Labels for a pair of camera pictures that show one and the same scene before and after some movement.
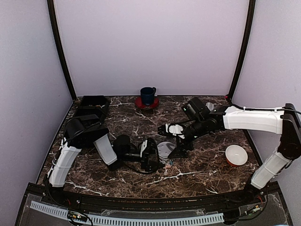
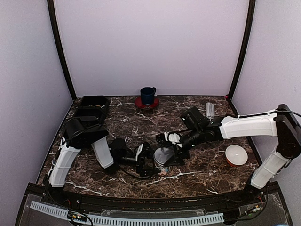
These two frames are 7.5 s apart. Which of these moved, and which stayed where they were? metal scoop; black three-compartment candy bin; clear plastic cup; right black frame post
Moved: clear plastic cup
Stayed: right black frame post; black three-compartment candy bin; metal scoop
